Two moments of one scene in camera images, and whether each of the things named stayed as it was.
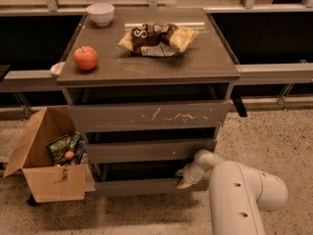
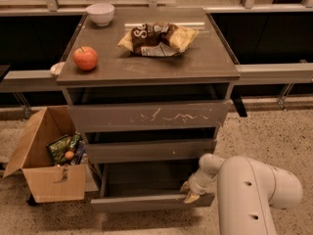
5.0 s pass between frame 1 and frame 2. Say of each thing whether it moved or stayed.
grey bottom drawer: moved
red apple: stayed
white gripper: moved
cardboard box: stayed
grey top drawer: stayed
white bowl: stayed
